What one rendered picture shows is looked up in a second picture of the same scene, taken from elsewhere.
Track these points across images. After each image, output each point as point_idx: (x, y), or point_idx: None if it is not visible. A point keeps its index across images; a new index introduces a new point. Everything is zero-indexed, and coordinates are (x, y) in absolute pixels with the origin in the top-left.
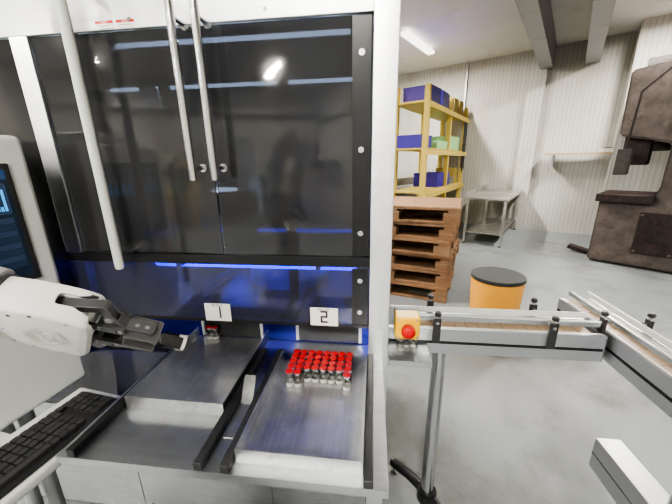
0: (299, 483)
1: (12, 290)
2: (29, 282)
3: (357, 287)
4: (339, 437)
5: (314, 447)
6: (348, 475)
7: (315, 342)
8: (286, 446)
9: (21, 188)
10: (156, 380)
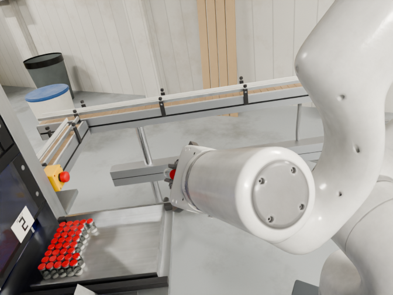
0: (171, 238)
1: (213, 148)
2: (202, 147)
3: (24, 174)
4: (140, 225)
5: (147, 236)
6: (165, 216)
7: (12, 272)
8: (146, 252)
9: None
10: None
